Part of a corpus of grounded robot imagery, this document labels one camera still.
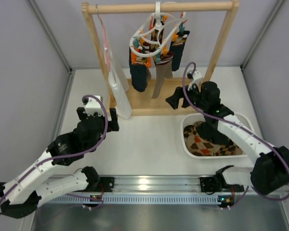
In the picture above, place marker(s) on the white plastic clip hanger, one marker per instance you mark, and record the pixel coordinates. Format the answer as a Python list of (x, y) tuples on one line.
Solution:
[(157, 20)]

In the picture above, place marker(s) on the argyle hanging sock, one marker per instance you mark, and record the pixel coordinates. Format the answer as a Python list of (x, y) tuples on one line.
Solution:
[(149, 47)]

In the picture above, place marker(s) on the brown striped sock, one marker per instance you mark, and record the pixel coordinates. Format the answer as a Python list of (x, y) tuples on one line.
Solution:
[(163, 70)]

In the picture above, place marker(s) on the navy sock with bear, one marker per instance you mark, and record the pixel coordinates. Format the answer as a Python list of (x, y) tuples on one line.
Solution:
[(177, 48)]

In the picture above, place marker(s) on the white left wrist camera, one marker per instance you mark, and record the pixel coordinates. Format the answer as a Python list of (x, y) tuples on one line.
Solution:
[(91, 106)]

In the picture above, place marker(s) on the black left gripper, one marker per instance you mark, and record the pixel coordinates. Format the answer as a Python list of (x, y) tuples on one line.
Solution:
[(111, 118)]

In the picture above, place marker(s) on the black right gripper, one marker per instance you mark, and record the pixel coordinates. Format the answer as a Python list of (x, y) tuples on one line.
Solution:
[(187, 95)]

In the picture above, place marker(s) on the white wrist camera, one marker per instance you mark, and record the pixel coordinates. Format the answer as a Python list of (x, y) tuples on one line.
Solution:
[(91, 106), (195, 78)]

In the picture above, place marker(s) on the perforated cable tray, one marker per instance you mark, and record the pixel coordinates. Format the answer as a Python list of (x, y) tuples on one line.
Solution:
[(142, 199)]

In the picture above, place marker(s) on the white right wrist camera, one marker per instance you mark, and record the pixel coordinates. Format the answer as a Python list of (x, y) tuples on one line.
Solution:
[(195, 78)]

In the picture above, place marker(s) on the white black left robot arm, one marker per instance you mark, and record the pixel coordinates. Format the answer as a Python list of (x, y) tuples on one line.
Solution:
[(23, 195)]

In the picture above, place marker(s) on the wooden clothes rack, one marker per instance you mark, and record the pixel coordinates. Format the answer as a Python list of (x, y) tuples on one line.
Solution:
[(142, 103)]

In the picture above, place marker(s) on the dark navy sock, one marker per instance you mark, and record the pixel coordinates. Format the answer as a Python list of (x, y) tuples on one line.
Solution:
[(139, 74)]

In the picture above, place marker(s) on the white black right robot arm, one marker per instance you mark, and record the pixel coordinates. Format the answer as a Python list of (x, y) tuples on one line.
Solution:
[(270, 169)]

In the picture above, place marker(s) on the white perforated plastic basket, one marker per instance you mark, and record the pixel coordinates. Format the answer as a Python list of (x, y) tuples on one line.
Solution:
[(190, 120)]

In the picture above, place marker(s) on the white hanging cloth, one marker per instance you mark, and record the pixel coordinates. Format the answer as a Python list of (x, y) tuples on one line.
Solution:
[(119, 86)]

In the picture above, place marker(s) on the aluminium rail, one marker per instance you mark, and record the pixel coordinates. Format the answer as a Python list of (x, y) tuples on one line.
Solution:
[(165, 184)]

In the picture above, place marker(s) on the argyle patterned sock in basket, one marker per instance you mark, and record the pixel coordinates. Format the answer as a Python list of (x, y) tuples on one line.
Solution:
[(197, 146)]

